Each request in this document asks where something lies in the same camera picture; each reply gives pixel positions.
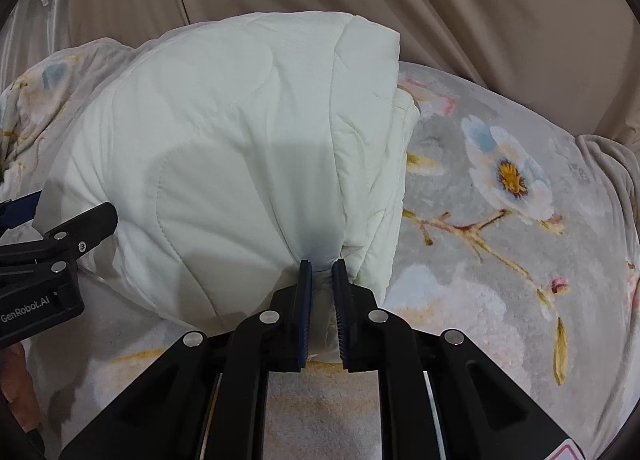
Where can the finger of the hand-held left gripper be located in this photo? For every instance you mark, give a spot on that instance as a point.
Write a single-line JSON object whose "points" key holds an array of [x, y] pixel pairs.
{"points": [[85, 227], [22, 207]]}

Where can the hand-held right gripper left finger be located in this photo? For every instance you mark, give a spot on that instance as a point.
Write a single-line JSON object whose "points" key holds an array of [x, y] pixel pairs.
{"points": [[305, 320]]}

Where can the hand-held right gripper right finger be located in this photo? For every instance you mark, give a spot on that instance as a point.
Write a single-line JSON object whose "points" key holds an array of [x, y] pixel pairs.
{"points": [[341, 320]]}

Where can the white quilted jacket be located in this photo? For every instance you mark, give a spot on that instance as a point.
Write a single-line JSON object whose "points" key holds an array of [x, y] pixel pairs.
{"points": [[225, 140]]}

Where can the person's left hand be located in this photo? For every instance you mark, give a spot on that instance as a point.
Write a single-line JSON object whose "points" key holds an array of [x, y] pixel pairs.
{"points": [[12, 380]]}

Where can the grey floral blanket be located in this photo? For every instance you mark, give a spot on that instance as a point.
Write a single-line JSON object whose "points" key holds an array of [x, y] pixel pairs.
{"points": [[500, 265]]}

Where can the white pleated curtain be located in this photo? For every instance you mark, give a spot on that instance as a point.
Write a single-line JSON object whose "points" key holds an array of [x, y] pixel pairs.
{"points": [[35, 15]]}

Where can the beige draped curtain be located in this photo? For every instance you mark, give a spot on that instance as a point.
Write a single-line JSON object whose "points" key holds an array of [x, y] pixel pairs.
{"points": [[450, 5]]}

